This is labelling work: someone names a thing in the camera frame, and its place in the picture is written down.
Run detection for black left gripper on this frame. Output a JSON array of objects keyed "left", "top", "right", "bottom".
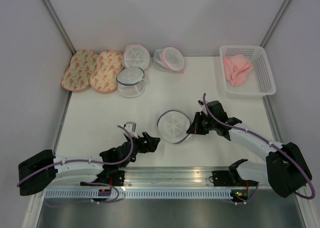
[{"left": 125, "top": 132, "right": 160, "bottom": 155}]

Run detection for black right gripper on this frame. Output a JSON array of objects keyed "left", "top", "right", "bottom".
[{"left": 187, "top": 112, "right": 217, "bottom": 135}]

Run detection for blue-trimmed mesh laundry bag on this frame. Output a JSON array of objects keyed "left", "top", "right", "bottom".
[{"left": 156, "top": 110, "right": 191, "bottom": 144}]

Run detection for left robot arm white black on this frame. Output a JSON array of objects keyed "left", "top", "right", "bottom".
[{"left": 17, "top": 132, "right": 161, "bottom": 196}]

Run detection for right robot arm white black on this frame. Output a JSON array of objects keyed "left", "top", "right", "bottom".
[{"left": 186, "top": 100, "right": 316, "bottom": 199}]

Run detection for pink-trimmed mesh bag tilted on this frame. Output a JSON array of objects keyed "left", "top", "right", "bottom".
[{"left": 152, "top": 47, "right": 186, "bottom": 73}]

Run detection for pink bra in basket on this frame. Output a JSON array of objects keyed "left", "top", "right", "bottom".
[{"left": 222, "top": 54, "right": 253, "bottom": 86}]

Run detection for right floral bra pad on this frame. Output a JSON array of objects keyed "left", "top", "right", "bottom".
[{"left": 89, "top": 50, "right": 124, "bottom": 93}]

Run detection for floral bra pad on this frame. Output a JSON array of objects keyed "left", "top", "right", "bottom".
[
  {"left": 89, "top": 50, "right": 124, "bottom": 93},
  {"left": 61, "top": 50, "right": 98, "bottom": 92}
]

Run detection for pink-trimmed mesh bag upright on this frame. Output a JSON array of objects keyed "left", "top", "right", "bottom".
[{"left": 122, "top": 44, "right": 150, "bottom": 70}]

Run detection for left floral bra pad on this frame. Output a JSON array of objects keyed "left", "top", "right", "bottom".
[{"left": 61, "top": 50, "right": 98, "bottom": 92}]

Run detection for white perforated plastic basket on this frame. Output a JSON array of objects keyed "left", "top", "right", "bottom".
[{"left": 219, "top": 45, "right": 276, "bottom": 98}]

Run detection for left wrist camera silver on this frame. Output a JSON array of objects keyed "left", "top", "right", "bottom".
[{"left": 123, "top": 121, "right": 137, "bottom": 133}]

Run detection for aluminium front rail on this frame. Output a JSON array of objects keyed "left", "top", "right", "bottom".
[{"left": 34, "top": 165, "right": 308, "bottom": 188}]

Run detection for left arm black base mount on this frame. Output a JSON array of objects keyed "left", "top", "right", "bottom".
[{"left": 80, "top": 169, "right": 125, "bottom": 186}]

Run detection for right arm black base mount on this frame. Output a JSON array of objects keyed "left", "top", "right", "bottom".
[{"left": 212, "top": 170, "right": 247, "bottom": 187}]

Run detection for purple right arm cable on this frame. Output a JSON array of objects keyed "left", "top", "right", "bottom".
[{"left": 197, "top": 92, "right": 316, "bottom": 200}]

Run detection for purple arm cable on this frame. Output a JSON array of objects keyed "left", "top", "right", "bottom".
[
  {"left": 197, "top": 92, "right": 316, "bottom": 200},
  {"left": 16, "top": 124, "right": 137, "bottom": 188}
]

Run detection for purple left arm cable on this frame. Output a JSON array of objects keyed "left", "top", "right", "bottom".
[{"left": 16, "top": 124, "right": 137, "bottom": 188}]

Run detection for white slotted cable duct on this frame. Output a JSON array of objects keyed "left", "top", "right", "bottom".
[{"left": 44, "top": 188, "right": 247, "bottom": 199}]

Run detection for right aluminium corner post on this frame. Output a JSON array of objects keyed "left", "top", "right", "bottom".
[{"left": 260, "top": 0, "right": 293, "bottom": 48}]

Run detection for aluminium corner post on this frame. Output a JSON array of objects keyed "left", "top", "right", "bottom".
[
  {"left": 40, "top": 0, "right": 76, "bottom": 55},
  {"left": 260, "top": 0, "right": 293, "bottom": 48}
]

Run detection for left aluminium corner post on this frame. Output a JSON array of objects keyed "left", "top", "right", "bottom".
[{"left": 40, "top": 0, "right": 76, "bottom": 55}]

